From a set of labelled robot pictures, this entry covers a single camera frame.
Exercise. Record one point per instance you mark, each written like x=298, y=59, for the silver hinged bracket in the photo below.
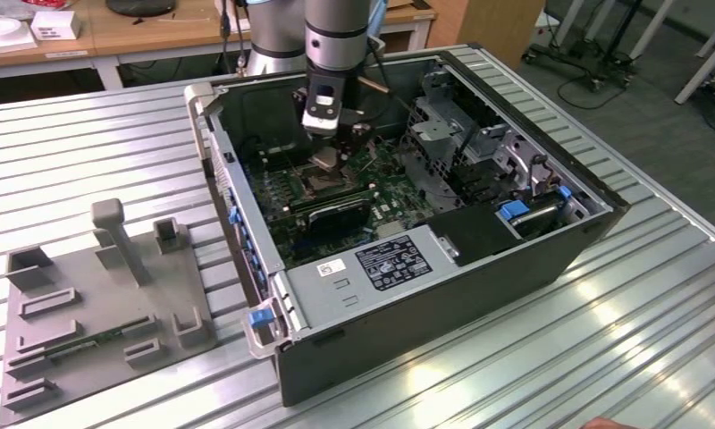
x=522, y=149

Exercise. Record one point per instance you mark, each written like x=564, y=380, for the grey metal drive cage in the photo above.
x=435, y=129

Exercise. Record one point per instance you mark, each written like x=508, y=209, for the blue plastic drive clip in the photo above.
x=513, y=210

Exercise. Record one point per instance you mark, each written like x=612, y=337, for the red patterned bag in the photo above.
x=48, y=2

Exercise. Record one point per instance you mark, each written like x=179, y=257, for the black round base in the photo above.
x=140, y=6

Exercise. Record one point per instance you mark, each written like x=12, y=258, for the blue slot clip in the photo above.
x=233, y=215

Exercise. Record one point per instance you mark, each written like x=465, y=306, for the green RAM stick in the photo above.
x=75, y=347
x=327, y=202

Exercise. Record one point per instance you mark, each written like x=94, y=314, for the white cardboard box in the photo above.
x=56, y=22

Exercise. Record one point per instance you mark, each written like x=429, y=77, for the blue case latch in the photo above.
x=259, y=318

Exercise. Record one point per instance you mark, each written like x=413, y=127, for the square CPU chip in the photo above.
x=327, y=159

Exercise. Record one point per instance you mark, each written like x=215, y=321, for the white tray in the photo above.
x=0, y=33

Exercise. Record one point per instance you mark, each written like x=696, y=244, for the white table leg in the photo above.
x=708, y=67
x=653, y=27

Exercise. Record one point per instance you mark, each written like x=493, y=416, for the black graphics card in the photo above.
x=339, y=219

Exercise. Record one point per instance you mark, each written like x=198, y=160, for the green motherboard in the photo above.
x=394, y=179

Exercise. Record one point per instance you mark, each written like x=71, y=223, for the small blue clip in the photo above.
x=564, y=193

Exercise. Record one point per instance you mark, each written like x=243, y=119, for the wooden desk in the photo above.
x=155, y=31

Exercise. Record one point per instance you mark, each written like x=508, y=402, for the CPU socket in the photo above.
x=322, y=183

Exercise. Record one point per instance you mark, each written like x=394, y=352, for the wooden cabinet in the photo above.
x=501, y=27

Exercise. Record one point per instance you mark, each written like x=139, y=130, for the black wheeled stand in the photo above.
x=532, y=56

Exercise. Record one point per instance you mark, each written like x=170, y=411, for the black PC case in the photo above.
x=423, y=335

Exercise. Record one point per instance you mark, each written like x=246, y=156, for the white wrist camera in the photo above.
x=322, y=111

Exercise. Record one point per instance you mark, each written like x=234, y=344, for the black plastic shroud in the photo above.
x=472, y=234

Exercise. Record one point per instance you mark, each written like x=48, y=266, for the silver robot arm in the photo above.
x=334, y=44

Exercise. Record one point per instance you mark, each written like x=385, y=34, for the grey power supply unit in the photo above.
x=327, y=295

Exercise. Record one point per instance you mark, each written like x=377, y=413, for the grey parts rack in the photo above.
x=95, y=313

